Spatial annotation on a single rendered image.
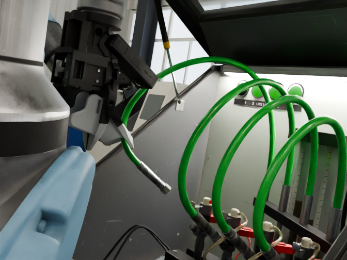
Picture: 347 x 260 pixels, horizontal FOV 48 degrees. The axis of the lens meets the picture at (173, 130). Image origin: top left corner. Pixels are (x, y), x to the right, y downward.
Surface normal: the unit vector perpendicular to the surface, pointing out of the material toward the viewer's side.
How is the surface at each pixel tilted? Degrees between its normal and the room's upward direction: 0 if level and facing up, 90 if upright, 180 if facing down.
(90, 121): 93
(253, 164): 90
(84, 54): 90
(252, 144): 90
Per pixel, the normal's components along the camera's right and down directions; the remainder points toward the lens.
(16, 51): 0.91, 0.20
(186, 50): -0.72, -0.08
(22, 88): 0.76, -0.53
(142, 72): 0.65, 0.11
